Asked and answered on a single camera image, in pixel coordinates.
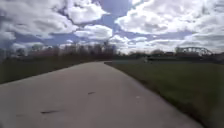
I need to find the grey concrete path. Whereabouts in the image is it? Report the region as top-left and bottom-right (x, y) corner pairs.
(0, 61), (205, 128)

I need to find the arched truss bridge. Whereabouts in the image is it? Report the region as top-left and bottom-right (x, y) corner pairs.
(175, 46), (214, 58)

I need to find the grass verge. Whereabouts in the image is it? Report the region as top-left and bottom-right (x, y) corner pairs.
(0, 58), (101, 85)
(104, 59), (224, 128)

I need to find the row of bare trees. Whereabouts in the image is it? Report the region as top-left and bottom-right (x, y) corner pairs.
(0, 41), (118, 62)

